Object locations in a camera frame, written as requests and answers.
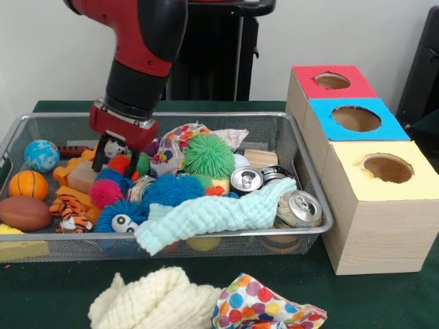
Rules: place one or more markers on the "small orange basketball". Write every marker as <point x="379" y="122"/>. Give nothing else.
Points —
<point x="28" y="185"/>

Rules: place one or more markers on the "dark green table cloth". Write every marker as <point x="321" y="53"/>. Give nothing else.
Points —
<point x="429" y="123"/>
<point x="384" y="301"/>

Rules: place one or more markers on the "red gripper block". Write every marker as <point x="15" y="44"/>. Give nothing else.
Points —
<point x="123" y="130"/>

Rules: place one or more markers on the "blue fuzzy googly-eyed toy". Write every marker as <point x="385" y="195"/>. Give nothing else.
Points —
<point x="127" y="218"/>

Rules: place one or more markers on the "brown toy football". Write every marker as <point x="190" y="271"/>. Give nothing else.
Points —
<point x="24" y="214"/>

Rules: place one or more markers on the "orange striped tiger toy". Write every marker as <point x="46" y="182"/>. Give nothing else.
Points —
<point x="72" y="214"/>

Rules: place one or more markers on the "mint green knitted cloth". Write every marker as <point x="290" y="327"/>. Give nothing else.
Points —
<point x="206" y="216"/>

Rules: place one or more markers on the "blue spiky rubber ball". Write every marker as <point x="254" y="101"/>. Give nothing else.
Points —
<point x="171" y="190"/>

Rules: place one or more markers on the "green spiky rubber ball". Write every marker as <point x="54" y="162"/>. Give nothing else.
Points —
<point x="209" y="154"/>

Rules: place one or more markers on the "black panel stand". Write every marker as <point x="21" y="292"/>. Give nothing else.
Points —
<point x="422" y="68"/>

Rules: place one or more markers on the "blue globe ball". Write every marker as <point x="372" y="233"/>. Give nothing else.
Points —
<point x="41" y="156"/>

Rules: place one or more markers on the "multicoloured spiky caterpillar toy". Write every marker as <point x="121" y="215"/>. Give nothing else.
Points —
<point x="104" y="193"/>

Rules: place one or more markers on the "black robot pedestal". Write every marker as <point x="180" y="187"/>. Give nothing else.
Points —
<point x="219" y="55"/>

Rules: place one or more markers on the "crushed silver drink can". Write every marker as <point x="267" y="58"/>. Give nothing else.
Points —
<point x="298" y="209"/>

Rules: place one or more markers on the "shallow clear mesh bin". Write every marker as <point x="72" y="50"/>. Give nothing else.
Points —
<point x="302" y="137"/>

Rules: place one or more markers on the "cream knitted cloth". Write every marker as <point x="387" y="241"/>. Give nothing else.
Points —
<point x="158" y="301"/>

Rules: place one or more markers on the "wooden box with three holes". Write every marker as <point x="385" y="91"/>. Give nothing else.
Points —
<point x="377" y="233"/>

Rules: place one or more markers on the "colourful patterned cloth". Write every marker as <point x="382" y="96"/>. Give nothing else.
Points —
<point x="254" y="301"/>

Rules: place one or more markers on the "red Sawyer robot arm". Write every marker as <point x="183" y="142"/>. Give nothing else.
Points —
<point x="137" y="41"/>

